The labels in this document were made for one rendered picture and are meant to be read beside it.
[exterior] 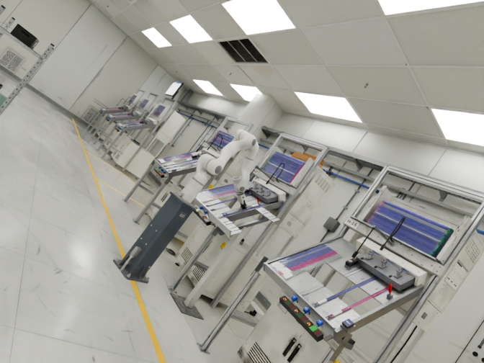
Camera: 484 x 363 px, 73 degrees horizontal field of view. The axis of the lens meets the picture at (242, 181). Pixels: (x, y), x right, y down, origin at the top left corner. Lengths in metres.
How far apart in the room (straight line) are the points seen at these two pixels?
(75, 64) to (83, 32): 0.94
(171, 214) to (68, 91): 8.92
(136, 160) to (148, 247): 4.93
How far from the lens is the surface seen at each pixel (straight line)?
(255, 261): 3.32
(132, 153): 7.38
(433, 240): 2.38
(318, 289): 2.14
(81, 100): 11.23
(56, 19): 11.22
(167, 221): 2.58
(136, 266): 2.68
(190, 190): 2.59
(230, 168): 4.46
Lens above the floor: 0.96
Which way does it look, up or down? 3 degrees up
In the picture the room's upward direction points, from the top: 37 degrees clockwise
